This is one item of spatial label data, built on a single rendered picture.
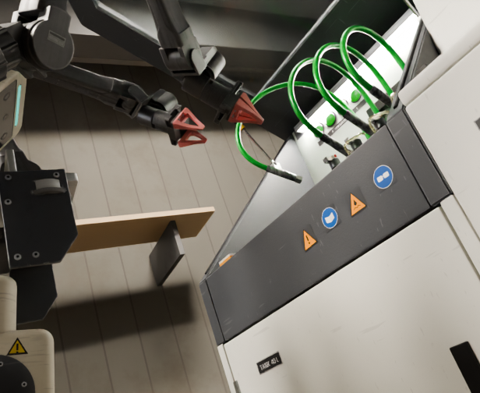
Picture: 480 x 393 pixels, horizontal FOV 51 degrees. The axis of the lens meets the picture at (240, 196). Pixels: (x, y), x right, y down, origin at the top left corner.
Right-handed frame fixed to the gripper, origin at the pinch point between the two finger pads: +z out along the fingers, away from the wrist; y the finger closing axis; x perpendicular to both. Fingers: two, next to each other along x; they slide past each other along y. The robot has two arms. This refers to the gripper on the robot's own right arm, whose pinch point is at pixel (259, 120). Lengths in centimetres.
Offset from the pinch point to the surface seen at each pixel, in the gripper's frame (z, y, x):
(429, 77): 21.1, -14.1, -41.2
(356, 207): 23.5, -25.3, -19.8
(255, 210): 10.7, 1.0, 34.7
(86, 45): -132, 134, 160
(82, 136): -117, 110, 219
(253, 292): 18.0, -32.9, 13.0
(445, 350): 43, -43, -23
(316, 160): 21, 34, 38
